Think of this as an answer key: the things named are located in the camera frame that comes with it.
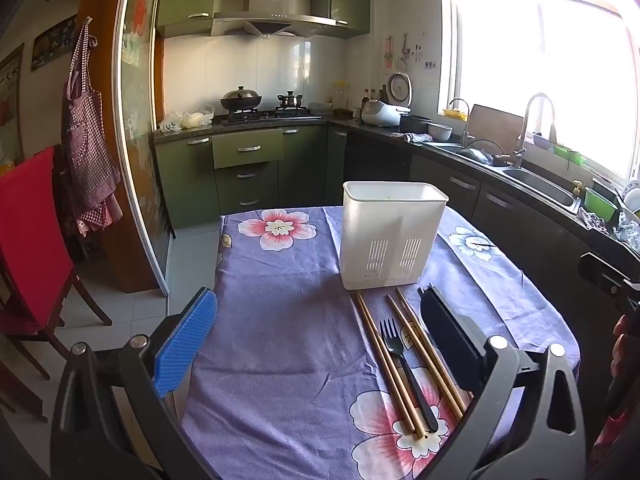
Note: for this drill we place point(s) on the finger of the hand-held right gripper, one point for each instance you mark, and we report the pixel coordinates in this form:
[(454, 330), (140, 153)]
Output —
[(602, 272)]

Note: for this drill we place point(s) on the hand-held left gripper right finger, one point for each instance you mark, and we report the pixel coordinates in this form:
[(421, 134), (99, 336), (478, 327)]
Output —
[(447, 340)]

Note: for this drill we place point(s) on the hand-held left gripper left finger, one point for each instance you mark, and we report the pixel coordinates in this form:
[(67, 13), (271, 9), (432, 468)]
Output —
[(187, 345)]

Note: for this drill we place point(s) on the black plastic fork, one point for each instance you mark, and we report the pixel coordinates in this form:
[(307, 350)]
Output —
[(420, 400)]

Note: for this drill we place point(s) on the white plastic utensil holder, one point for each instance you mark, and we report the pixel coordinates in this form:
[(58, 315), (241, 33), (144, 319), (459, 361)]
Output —
[(390, 240)]

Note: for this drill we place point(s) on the person's right forearm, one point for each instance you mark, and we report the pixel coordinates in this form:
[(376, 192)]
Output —
[(612, 430)]

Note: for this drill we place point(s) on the person's right hand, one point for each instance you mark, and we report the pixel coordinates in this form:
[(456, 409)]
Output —
[(620, 340)]

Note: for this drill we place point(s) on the green plastic basin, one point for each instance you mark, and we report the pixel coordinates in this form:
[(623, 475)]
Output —
[(600, 205)]

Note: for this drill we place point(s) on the steel kitchen sink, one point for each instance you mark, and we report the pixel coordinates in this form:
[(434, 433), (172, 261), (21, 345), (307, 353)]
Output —
[(540, 187)]

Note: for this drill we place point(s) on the purple floral tablecloth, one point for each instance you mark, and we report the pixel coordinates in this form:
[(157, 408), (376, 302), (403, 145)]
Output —
[(290, 310)]

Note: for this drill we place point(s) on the black pan in sink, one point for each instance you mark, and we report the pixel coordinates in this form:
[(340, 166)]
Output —
[(477, 156)]

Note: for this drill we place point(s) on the tall steel kitchen faucet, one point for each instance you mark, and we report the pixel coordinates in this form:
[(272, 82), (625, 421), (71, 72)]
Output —
[(525, 115)]

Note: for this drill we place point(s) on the brown cutting board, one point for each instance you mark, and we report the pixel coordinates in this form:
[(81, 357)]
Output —
[(495, 127)]

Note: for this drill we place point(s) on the red covered wooden chair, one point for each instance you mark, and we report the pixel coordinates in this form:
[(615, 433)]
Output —
[(30, 240)]

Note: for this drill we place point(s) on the open green drawer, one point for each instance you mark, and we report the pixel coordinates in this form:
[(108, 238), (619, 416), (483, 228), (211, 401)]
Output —
[(247, 149)]

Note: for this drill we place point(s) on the crumpled dish rag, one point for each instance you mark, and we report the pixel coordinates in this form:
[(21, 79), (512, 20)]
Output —
[(412, 137)]

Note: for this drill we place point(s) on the white bowl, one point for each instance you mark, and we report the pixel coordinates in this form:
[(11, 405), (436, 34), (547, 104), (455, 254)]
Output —
[(440, 131)]

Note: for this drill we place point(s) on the checked red apron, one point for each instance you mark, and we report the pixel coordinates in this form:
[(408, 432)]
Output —
[(87, 160)]

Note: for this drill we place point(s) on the yellow basket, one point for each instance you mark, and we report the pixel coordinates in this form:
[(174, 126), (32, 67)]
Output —
[(456, 112)]

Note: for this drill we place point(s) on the black inner cooker pot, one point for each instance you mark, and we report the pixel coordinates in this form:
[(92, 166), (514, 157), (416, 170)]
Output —
[(414, 124)]

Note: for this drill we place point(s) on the dark stone countertop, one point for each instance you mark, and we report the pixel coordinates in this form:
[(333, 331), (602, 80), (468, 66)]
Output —
[(380, 130)]

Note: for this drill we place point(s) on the white plastic bags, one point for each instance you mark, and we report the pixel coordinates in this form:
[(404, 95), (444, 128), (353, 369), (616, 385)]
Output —
[(192, 119)]

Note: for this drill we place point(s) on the white rice cooker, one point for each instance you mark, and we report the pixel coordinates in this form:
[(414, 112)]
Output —
[(382, 110)]

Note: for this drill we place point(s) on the frosted glass sliding door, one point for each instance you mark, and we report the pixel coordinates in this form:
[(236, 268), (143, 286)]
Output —
[(142, 110)]

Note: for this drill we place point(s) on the black gas stove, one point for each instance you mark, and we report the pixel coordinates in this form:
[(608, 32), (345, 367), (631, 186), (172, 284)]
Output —
[(270, 115)]

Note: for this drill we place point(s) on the black wok with lid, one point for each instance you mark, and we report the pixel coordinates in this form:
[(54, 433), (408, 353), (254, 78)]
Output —
[(241, 99)]

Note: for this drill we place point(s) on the dark sauce bottles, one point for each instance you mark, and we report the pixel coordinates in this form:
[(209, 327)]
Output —
[(374, 96)]

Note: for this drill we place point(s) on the yellow oil bottle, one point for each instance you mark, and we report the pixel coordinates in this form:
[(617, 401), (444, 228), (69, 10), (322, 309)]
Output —
[(340, 96)]

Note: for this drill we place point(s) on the steel range hood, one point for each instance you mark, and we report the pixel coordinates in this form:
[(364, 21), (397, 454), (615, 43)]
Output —
[(272, 5)]

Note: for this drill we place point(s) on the wall hooks with utensils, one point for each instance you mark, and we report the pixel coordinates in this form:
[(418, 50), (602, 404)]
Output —
[(407, 51)]

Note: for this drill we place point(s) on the dark wall poster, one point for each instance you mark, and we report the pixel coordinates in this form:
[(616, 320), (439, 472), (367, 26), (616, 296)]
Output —
[(52, 42)]

